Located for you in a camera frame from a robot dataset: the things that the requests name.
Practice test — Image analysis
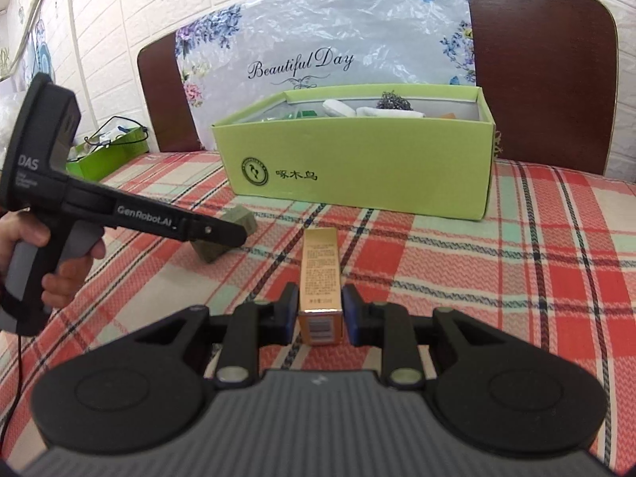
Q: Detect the black cable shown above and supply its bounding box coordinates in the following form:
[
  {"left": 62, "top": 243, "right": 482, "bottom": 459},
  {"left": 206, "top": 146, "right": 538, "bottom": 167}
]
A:
[{"left": 83, "top": 115, "right": 150, "bottom": 148}]

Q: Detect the white cloth in box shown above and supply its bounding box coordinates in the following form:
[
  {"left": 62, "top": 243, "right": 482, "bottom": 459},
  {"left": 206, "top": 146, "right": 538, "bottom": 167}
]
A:
[{"left": 322, "top": 99, "right": 425, "bottom": 118}]

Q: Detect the red plaid bed sheet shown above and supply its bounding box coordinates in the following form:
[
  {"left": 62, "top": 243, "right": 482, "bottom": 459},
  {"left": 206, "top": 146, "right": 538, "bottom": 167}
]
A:
[{"left": 1, "top": 152, "right": 635, "bottom": 473}]

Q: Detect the large green storage box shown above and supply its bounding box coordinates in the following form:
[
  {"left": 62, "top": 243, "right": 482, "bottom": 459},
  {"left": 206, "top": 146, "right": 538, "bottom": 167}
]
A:
[{"left": 212, "top": 84, "right": 496, "bottom": 221}]

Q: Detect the green snack packet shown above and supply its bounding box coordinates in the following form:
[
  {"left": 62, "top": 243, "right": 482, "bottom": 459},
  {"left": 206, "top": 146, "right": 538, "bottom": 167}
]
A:
[{"left": 285, "top": 110, "right": 318, "bottom": 120}]

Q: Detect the floral plastic bag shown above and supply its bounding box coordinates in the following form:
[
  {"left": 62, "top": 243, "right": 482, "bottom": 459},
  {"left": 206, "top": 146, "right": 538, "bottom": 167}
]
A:
[{"left": 175, "top": 0, "right": 477, "bottom": 150}]

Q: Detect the person's left hand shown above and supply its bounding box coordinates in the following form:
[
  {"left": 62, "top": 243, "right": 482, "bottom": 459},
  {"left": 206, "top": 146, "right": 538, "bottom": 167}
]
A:
[{"left": 1, "top": 211, "right": 106, "bottom": 319}]

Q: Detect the gold rectangular box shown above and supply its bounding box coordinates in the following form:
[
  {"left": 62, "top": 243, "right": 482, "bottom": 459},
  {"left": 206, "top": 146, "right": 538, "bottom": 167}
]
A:
[{"left": 297, "top": 227, "right": 343, "bottom": 346}]

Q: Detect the olive green small box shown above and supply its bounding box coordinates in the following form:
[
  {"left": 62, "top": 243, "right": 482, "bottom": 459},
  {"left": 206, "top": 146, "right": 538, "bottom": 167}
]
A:
[{"left": 191, "top": 206, "right": 258, "bottom": 264}]

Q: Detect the steel wool scrubber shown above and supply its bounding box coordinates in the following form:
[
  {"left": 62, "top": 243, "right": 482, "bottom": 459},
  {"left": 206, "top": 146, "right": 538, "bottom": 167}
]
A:
[{"left": 376, "top": 91, "right": 413, "bottom": 111}]

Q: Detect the dark brown wooden headboard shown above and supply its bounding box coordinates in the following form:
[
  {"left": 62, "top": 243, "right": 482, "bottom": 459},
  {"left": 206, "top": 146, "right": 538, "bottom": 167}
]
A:
[{"left": 137, "top": 0, "right": 618, "bottom": 173}]

